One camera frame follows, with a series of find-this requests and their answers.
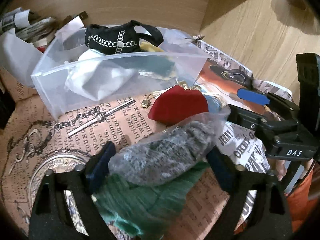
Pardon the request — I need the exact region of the red velvet pouch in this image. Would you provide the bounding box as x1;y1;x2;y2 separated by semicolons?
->
141;81;209;126

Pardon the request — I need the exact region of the green yellow sponge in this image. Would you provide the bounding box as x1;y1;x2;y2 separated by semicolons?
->
132;55;176;81

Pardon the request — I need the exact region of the grey fluffy item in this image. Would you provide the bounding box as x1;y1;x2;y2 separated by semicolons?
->
108;106;231;186

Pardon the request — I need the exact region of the black chain bag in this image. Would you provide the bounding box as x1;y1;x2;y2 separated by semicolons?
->
85;20;164;55

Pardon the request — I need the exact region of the white soft cloth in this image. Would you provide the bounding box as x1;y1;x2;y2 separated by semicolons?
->
65;49;138;101

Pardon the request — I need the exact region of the right hand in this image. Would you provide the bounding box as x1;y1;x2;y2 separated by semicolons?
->
274;160;287;181

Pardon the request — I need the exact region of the newspaper print liner sheet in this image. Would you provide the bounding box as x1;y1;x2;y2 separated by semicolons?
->
0;39;293;240

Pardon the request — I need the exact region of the green knitted cloth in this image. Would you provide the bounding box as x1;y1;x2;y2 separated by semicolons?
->
92;161;209;239

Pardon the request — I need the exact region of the clear plastic box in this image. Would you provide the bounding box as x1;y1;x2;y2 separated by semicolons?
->
31;28;209;118

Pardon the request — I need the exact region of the white paper sheet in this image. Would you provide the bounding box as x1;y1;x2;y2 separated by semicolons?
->
1;28;43;88

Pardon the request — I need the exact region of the small white cardboard box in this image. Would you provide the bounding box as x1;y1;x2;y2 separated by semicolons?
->
55;11;88;38

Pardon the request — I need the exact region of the stack of newspapers and books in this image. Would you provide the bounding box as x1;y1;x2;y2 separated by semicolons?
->
1;7;59;53

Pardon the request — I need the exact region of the silver chain with bar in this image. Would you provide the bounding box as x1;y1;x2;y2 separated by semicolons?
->
47;98;137;138

